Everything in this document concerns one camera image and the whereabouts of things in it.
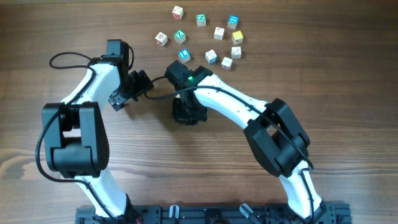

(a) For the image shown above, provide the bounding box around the blue P block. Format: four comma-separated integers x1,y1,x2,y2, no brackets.
205,50,218,64

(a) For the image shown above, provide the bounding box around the red A block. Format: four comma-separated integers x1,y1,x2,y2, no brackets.
221,57,233,70

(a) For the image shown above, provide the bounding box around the white O block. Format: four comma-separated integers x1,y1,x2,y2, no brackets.
231,47,242,59

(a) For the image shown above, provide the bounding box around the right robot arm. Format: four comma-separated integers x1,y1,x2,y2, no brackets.
165,60,322,223

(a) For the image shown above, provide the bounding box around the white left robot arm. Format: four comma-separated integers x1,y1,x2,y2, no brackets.
35,39,153,223

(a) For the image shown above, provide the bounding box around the blue L block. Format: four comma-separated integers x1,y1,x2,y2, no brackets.
178,49,191,63

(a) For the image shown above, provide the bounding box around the white block red side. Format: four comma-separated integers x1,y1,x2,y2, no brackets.
155,32,168,47

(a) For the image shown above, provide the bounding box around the green Z block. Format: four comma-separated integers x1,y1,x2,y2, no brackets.
174,30,186,44

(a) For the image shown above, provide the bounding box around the white block number two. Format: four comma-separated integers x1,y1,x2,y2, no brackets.
214,27,224,40

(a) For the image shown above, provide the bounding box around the red-sided block far back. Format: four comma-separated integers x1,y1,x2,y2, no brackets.
172,6,183,20

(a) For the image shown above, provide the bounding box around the yellow block right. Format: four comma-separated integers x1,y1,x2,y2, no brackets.
231,30,244,45

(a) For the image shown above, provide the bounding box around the green N block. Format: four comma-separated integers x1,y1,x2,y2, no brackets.
196,14,206,27

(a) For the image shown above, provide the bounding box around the blue top block right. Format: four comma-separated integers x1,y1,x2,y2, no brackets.
228,15,239,29

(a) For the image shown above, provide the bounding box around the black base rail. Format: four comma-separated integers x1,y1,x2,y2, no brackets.
74,203,353,224

